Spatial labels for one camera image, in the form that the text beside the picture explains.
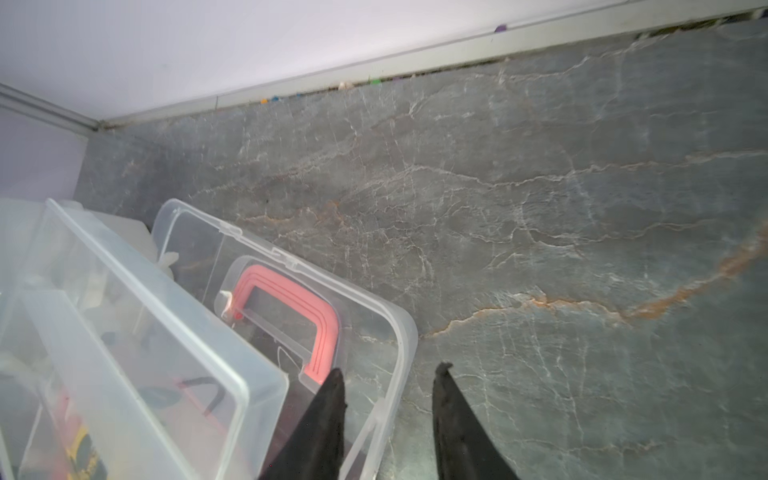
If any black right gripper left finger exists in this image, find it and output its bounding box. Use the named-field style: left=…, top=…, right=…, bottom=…
left=258, top=368, right=347, bottom=480

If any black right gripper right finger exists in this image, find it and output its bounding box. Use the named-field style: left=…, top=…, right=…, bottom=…
left=432, top=362, right=519, bottom=480

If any pink toolbox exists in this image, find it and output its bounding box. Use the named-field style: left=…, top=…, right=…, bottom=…
left=1, top=199, right=418, bottom=479

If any yellow tape measure pink box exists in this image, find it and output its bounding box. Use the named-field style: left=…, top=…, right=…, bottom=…
left=66, top=426, right=108, bottom=480

